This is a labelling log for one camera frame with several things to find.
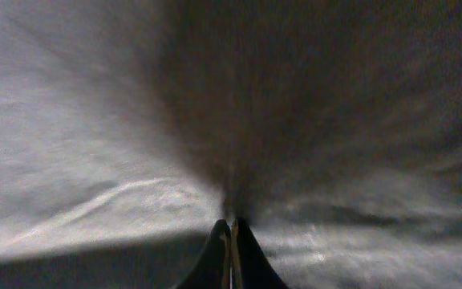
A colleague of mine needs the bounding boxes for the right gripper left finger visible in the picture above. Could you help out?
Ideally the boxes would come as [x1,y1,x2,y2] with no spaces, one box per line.
[173,219,231,289]

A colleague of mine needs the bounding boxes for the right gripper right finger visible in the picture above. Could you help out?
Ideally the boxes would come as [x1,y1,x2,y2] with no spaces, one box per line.
[231,218,289,289]

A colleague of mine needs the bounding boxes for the blue denim shorts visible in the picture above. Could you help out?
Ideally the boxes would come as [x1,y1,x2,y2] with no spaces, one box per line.
[0,1,462,288]

